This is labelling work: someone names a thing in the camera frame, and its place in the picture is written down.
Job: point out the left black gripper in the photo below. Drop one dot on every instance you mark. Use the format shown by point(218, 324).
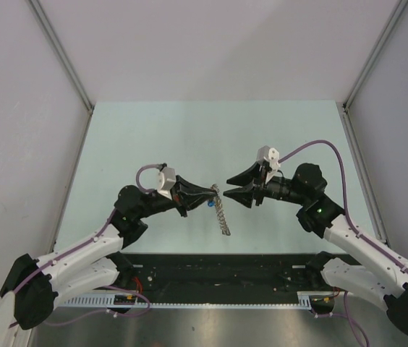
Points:
point(188, 196)

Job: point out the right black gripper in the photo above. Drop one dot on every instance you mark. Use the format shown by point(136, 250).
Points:
point(244, 195)

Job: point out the large metal keyring disc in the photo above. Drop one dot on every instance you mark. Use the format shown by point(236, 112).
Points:
point(223, 225)

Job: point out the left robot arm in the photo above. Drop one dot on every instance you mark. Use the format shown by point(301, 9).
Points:
point(40, 284)

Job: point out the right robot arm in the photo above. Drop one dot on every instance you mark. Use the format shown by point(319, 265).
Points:
point(381, 278)

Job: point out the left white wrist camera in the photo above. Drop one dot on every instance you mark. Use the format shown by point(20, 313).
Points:
point(166, 181)

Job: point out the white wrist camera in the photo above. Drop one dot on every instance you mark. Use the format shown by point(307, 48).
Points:
point(166, 181)
point(269, 155)

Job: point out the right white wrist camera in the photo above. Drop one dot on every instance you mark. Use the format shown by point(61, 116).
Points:
point(269, 155)

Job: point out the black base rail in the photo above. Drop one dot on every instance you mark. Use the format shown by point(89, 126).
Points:
point(223, 278)

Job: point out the white slotted cable duct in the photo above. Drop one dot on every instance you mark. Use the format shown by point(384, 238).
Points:
point(117, 300)

